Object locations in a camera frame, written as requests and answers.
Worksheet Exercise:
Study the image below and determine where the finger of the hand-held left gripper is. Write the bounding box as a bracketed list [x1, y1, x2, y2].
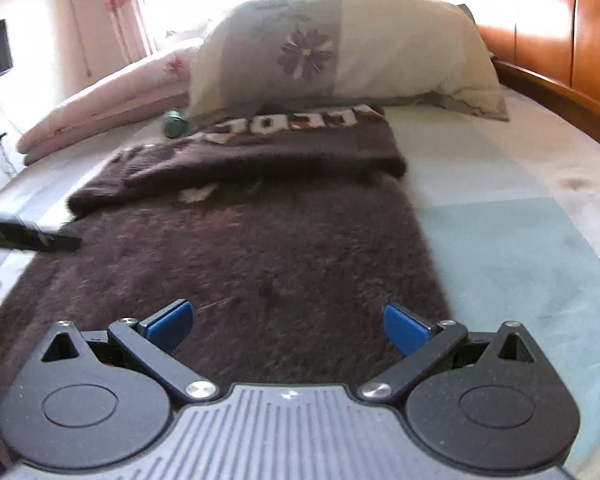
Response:
[0, 217, 84, 254]

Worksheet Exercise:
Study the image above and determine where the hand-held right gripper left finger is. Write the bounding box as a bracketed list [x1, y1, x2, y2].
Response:
[40, 299, 223, 403]

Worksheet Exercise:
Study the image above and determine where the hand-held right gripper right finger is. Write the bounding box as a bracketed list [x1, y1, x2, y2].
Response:
[356, 302, 538, 403]

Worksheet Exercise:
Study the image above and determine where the brown fuzzy lettered sweater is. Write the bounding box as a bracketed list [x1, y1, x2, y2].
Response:
[0, 102, 453, 461]

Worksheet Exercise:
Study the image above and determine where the striped pastel bed sheet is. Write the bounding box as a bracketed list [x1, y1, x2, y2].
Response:
[0, 85, 600, 480]

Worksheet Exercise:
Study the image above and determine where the pink folded quilt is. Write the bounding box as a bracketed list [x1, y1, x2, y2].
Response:
[17, 35, 206, 167]

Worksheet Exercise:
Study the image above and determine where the green bottle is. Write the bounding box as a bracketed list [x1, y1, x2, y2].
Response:
[162, 107, 191, 140]

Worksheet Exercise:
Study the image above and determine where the floral patchwork pillow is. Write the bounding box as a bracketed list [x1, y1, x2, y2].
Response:
[187, 0, 511, 123]

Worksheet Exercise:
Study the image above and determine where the wooden bed headboard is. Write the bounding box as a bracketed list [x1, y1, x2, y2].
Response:
[427, 0, 600, 161]

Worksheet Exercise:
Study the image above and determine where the hanging wall cord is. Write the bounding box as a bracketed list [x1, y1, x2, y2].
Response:
[66, 0, 92, 78]

